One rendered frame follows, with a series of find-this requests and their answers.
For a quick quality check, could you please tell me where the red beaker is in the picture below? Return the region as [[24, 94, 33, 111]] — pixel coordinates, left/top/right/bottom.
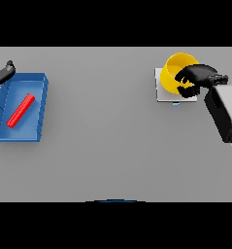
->
[[6, 92, 36, 129]]

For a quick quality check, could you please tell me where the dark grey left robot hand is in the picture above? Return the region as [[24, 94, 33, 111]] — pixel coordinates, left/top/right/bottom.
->
[[0, 59, 17, 89]]

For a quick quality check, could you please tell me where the pale square measuring scale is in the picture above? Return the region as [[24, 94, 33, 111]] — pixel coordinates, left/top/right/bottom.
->
[[154, 67, 199, 107]]

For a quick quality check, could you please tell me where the yellow bowl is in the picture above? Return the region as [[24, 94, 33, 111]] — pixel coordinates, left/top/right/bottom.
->
[[159, 52, 200, 96]]

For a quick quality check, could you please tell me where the blue tray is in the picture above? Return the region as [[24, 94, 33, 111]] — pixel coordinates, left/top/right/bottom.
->
[[0, 72, 50, 143]]

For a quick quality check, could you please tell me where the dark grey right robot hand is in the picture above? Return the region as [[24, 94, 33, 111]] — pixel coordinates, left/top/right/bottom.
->
[[174, 63, 230, 99]]

